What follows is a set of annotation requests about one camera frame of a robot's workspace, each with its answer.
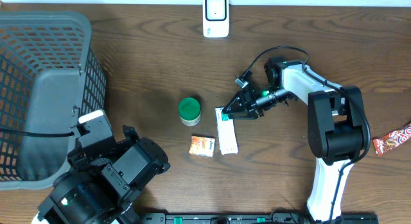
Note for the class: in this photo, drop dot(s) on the white green carton box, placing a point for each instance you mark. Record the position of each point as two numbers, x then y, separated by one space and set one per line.
226 133

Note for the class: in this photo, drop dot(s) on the small orange snack packet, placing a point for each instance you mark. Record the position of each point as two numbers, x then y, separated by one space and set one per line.
202 146

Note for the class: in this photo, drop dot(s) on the red chocolate bar wrapper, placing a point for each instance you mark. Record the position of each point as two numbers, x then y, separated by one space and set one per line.
391 140

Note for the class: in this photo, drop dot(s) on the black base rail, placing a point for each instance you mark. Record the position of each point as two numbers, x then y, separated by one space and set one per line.
277 217

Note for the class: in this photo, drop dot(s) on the green lid jar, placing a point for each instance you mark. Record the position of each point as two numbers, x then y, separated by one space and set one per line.
189 111

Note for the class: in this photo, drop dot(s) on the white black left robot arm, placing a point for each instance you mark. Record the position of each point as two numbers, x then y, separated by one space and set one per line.
104 181

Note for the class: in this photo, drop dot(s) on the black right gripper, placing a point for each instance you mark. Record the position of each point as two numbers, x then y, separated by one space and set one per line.
247 103

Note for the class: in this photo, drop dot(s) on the white barcode scanner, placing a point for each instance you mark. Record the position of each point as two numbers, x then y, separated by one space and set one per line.
215 18

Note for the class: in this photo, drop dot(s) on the grey plastic basket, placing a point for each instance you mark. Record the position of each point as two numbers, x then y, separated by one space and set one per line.
50 77

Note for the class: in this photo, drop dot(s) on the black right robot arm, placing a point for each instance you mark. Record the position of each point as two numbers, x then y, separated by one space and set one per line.
337 130

